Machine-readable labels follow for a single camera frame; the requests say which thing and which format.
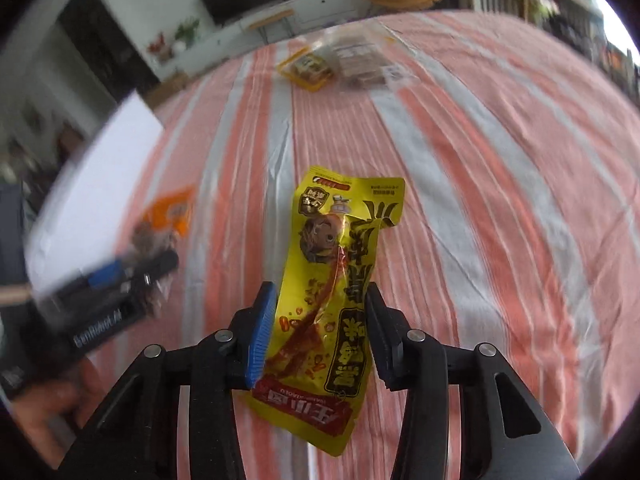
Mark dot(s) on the green plant in white vase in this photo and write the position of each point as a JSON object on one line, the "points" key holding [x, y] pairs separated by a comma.
{"points": [[187, 32]]}

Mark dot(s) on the red flowers in vase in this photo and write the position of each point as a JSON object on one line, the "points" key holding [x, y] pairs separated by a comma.
{"points": [[157, 45]]}

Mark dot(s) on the black display cabinet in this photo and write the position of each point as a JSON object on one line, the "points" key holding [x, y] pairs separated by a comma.
{"points": [[105, 40]]}

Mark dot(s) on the white cardboard box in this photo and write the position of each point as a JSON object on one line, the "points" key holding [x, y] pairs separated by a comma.
{"points": [[100, 185]]}

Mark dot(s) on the wooden stool black legs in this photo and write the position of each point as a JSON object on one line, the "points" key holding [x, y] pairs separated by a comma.
{"points": [[267, 17]]}

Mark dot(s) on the brown snack packet orange label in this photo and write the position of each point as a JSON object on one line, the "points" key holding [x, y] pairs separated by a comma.
{"points": [[160, 230]]}

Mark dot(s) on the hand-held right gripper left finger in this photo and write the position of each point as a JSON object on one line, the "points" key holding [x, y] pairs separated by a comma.
{"points": [[260, 340]]}

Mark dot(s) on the row of bottles and jars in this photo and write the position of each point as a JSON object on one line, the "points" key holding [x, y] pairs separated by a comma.
{"points": [[615, 60]]}

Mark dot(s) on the striped orange white tablecloth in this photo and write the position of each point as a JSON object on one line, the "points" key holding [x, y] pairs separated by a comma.
{"points": [[500, 185]]}

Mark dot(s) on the person's left hand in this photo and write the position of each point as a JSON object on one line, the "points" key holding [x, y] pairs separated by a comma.
{"points": [[55, 410]]}

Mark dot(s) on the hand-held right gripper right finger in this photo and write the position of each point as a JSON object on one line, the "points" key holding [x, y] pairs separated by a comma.
{"points": [[382, 345]]}

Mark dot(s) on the small yellow snack packet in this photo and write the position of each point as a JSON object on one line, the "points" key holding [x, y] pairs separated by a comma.
{"points": [[307, 70]]}

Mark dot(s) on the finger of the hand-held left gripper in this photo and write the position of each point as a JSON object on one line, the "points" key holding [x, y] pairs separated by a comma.
{"points": [[107, 272], [142, 292]]}

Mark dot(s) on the clear biscuit packet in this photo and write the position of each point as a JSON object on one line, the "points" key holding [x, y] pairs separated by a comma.
{"points": [[362, 57]]}

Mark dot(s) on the brown cardboard box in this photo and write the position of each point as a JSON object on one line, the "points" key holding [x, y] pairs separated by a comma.
{"points": [[170, 87]]}

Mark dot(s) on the yellow spicy strip packet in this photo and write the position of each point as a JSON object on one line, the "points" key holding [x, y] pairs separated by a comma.
{"points": [[325, 270]]}

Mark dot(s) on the white television cabinet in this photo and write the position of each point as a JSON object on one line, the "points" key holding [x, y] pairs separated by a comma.
{"points": [[310, 7]]}

